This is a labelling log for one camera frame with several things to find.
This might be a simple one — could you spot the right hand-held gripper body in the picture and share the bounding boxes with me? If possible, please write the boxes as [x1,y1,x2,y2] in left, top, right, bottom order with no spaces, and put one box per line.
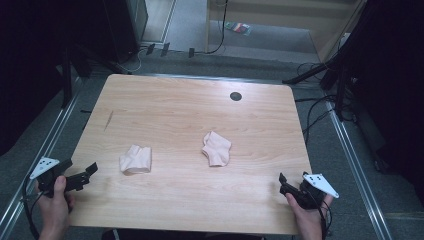
[298,171,340,211]

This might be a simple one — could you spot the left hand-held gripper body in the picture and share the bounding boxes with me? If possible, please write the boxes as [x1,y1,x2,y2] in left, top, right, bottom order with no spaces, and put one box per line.
[29,156,73,198]

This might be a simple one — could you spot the pink sock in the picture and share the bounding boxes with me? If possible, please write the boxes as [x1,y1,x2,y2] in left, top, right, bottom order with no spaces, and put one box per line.
[119,144,153,176]
[201,130,233,168]

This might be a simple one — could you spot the person's right hand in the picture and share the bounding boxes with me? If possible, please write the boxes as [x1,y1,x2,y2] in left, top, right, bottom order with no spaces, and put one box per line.
[285,192,334,239]

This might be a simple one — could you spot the person's left hand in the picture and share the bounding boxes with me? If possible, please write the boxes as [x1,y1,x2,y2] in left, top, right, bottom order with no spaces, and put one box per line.
[34,175,76,234]

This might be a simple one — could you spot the black metal stand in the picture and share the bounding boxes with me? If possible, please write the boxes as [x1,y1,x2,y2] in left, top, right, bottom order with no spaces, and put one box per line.
[59,43,116,109]

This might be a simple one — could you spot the black tripod stand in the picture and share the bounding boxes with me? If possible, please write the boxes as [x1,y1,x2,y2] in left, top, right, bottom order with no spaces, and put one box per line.
[281,0,378,123]

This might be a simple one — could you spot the dark cabinet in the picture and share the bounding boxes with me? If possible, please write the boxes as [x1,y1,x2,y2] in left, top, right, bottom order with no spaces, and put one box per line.
[99,0,149,63]

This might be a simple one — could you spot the colourful packet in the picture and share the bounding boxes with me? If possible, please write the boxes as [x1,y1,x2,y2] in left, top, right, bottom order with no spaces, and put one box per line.
[224,21,253,37]

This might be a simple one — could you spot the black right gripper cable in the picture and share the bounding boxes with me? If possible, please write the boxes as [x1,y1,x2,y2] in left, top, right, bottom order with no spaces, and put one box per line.
[308,189,334,240]

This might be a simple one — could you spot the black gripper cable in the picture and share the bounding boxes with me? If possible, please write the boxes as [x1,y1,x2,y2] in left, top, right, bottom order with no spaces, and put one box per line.
[21,173,46,240]
[308,189,334,240]

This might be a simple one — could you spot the metal floor rail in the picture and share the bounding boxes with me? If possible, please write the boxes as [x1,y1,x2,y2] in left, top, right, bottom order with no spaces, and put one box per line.
[0,74,84,236]
[324,99,394,240]

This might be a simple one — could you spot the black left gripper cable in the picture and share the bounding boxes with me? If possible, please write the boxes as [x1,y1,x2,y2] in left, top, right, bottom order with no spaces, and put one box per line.
[21,173,46,240]

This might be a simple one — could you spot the tangled black floor cables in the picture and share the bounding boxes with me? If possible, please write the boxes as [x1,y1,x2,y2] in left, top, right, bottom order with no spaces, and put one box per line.
[294,61,358,146]

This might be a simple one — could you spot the white floor cable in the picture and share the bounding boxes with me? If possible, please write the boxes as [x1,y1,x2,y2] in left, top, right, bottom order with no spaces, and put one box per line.
[116,46,149,75]

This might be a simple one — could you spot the long black floor cable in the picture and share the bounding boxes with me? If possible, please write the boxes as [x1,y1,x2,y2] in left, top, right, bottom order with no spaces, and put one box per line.
[194,0,230,55]

